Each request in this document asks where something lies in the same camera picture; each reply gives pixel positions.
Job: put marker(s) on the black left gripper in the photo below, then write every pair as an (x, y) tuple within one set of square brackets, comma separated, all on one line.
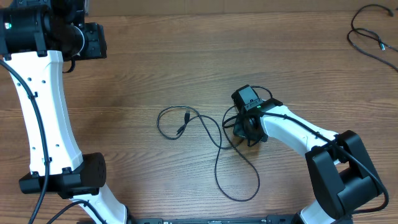
[(98, 46)]

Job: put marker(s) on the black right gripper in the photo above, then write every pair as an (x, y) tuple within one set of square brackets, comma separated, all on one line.
[(240, 132)]

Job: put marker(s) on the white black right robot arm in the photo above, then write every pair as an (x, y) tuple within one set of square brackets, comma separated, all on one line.
[(344, 179)]

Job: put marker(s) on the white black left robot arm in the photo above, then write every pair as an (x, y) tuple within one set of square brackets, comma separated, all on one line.
[(37, 38)]

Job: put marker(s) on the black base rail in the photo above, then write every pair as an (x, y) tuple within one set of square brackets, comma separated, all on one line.
[(217, 220)]

